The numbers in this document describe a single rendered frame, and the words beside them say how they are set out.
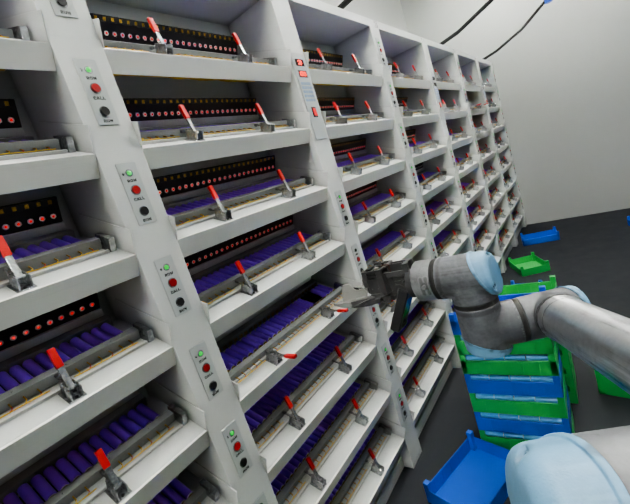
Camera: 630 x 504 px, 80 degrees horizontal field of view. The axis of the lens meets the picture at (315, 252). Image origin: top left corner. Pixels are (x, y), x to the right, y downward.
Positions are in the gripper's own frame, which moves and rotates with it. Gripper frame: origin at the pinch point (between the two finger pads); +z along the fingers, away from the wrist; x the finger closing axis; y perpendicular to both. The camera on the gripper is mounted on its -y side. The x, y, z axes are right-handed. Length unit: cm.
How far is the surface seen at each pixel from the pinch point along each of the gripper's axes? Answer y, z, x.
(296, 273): 8.5, 15.8, -2.0
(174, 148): 48, 14, 23
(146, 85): 70, 33, 10
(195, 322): 10.9, 15.5, 33.5
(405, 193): 14, 19, -99
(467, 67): 88, 21, -310
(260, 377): -10.1, 17.6, 21.5
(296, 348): -10.3, 17.1, 7.1
